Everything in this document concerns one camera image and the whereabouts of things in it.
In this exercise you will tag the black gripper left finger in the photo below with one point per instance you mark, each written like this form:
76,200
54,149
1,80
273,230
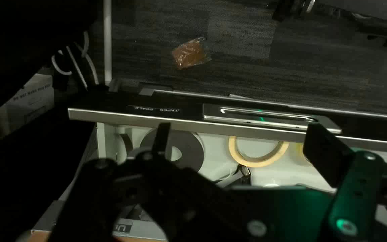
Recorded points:
161,138

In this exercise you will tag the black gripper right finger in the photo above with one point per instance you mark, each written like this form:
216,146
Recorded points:
325,152

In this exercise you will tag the open black metal drawer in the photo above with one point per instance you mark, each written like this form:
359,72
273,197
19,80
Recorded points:
113,107

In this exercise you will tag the dark grey tape disc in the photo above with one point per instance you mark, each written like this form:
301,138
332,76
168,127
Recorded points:
187,149

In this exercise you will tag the beige masking tape roll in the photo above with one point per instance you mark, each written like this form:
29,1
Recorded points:
238,156

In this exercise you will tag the silver metal tool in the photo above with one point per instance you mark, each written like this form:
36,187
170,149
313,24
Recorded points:
235,174

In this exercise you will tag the orange crumpled plastic bag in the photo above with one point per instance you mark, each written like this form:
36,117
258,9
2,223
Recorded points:
191,53

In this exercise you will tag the white barcode labelled box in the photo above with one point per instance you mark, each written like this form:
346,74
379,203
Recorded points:
123,226

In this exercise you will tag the white metal table leg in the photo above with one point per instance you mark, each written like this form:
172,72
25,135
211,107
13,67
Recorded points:
107,40

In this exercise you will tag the white printed cardboard box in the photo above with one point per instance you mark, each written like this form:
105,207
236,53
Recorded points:
27,101

